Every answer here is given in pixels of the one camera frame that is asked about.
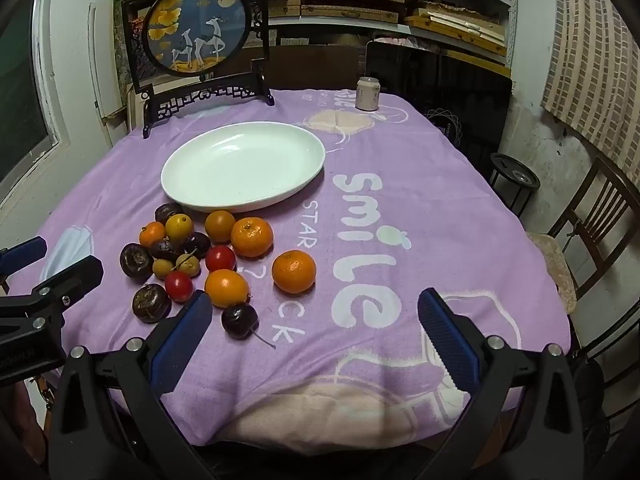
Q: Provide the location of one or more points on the smooth round orange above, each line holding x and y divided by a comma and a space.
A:
220, 226
226, 287

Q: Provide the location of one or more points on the white metal shelf rack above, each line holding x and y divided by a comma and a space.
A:
502, 10

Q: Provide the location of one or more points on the purple printed tablecloth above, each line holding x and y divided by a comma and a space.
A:
400, 170

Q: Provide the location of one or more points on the black round stool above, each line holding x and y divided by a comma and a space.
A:
515, 172

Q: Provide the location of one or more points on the white oval plate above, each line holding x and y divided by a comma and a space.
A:
240, 170

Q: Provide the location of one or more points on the large bumpy mandarin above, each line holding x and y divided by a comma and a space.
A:
252, 236
294, 271

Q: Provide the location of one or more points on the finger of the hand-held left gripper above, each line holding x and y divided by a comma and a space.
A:
25, 254
70, 280

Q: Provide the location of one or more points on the round yellow fruit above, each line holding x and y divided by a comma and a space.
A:
179, 226

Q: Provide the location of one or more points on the dark purple cherry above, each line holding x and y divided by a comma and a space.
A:
240, 320

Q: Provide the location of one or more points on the beige chair cushion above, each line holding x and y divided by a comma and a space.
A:
555, 265

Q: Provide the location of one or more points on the small mandarin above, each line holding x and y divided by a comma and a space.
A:
151, 233

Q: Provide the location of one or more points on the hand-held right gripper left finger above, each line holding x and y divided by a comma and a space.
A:
182, 345

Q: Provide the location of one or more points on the stack of flat wooden boxes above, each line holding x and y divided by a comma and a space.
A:
350, 0

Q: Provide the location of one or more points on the brown wooden chair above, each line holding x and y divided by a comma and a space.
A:
600, 210

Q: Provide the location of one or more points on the white framed window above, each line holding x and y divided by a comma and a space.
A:
20, 100

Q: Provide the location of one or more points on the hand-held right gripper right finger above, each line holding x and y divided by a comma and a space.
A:
447, 340

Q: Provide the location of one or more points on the small yellow-green fruit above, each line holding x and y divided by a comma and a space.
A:
188, 266
162, 268

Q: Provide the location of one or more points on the red cherry tomato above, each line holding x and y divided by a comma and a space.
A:
220, 258
178, 285

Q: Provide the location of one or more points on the round deer screen black stand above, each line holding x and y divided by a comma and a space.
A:
200, 25

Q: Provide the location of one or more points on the brick pattern wall cloth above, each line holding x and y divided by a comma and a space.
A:
595, 60

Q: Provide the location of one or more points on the pink beverage can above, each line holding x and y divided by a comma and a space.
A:
368, 95

